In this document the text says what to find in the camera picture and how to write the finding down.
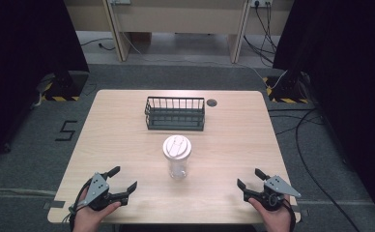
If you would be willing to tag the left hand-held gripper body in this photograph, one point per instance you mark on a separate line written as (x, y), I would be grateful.
(98, 190)

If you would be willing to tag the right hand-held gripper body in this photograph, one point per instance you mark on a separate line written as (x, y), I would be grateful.
(274, 190)

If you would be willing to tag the clear cup with white lid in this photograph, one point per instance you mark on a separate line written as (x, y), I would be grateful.
(177, 148)

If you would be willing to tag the person's right hand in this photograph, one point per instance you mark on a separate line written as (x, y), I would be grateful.
(277, 221)

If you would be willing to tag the person's left hand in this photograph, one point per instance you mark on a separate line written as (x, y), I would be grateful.
(85, 220)

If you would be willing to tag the grey tape piece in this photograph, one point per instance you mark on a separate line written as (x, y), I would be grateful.
(54, 204)

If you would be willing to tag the stand base with striped tape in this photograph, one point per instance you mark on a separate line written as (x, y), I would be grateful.
(285, 93)
(64, 92)

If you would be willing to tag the round table grommet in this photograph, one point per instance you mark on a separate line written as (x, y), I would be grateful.
(211, 103)

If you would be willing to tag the black curtain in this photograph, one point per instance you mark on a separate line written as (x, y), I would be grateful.
(21, 64)
(346, 80)

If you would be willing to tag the beige desk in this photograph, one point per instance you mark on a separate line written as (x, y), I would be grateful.
(179, 19)

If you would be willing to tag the white wall socket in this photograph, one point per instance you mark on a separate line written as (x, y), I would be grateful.
(120, 1)
(261, 2)

